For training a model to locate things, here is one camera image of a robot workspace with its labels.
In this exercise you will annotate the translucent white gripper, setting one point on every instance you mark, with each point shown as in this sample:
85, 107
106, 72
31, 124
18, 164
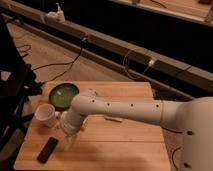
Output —
69, 141

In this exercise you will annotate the black rectangular eraser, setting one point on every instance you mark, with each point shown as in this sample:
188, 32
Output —
47, 150

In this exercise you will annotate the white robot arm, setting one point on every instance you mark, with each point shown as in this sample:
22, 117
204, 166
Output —
194, 119

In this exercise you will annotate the white ceramic cup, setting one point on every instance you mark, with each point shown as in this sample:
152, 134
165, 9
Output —
45, 114

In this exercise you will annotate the green round plate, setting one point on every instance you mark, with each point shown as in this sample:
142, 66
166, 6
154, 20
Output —
61, 95

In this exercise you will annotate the orange and white marker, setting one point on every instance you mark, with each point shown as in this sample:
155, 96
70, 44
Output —
114, 119

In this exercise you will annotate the black tripod stand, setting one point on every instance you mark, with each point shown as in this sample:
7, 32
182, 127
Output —
17, 83

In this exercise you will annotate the grey metal rail beam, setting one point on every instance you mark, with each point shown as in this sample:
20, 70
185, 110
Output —
171, 51

